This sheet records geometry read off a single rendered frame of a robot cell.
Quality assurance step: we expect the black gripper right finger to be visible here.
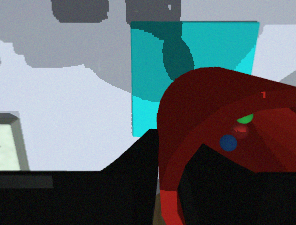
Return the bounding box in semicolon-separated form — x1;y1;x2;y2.
177;143;296;225

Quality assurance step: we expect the green marble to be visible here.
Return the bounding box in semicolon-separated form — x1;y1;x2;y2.
237;114;253;124

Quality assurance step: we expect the red ball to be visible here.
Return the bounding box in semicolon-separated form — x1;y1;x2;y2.
231;122;249;139

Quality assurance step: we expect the blue marble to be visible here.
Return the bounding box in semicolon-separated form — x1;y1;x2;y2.
219;135;237;151

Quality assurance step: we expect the tan wooden block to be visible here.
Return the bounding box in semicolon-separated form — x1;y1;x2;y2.
153;193;167;225

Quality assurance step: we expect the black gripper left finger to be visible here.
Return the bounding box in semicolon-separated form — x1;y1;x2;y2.
0;129;159;225

